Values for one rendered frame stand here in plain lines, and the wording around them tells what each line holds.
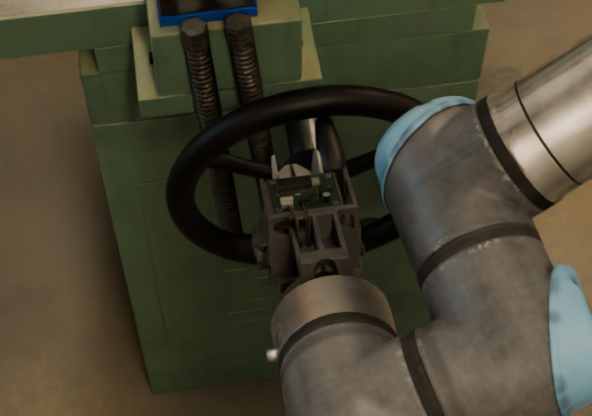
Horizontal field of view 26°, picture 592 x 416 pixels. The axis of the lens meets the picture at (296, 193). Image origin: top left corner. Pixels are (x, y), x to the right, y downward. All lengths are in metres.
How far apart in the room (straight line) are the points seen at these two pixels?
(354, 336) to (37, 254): 1.36
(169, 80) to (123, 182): 0.32
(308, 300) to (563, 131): 0.21
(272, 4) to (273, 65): 0.06
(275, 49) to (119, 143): 0.31
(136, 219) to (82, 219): 0.63
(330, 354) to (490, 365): 0.11
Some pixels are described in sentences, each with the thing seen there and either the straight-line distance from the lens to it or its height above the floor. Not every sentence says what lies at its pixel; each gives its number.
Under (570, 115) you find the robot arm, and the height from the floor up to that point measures 1.18.
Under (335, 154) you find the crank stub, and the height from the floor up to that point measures 0.94.
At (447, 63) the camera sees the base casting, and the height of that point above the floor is 0.75.
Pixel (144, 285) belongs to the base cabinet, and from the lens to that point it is 1.73.
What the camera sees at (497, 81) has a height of 0.62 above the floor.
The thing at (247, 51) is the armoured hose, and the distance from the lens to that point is 1.18.
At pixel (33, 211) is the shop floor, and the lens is 2.24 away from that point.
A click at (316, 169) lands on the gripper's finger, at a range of 1.08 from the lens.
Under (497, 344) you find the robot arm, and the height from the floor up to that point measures 1.12.
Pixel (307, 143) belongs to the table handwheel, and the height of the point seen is 0.83.
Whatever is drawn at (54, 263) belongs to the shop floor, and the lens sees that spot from 2.18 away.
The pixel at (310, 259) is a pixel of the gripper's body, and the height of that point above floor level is 1.05.
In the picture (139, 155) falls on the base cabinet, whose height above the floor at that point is 0.65.
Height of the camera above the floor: 1.85
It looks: 57 degrees down
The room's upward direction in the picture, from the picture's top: straight up
